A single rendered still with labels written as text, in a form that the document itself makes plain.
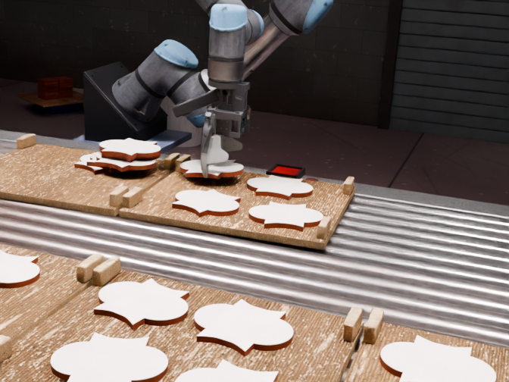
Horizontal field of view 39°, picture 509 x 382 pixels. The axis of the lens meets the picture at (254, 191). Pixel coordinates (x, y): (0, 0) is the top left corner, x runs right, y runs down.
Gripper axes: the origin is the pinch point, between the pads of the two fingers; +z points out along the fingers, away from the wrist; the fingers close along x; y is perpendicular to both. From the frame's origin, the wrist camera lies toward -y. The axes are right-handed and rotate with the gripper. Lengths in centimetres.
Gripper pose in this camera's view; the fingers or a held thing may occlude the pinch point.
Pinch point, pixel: (211, 167)
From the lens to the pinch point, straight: 162.3
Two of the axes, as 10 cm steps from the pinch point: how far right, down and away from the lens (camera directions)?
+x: 2.9, -3.0, 9.1
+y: 9.6, 1.6, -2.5
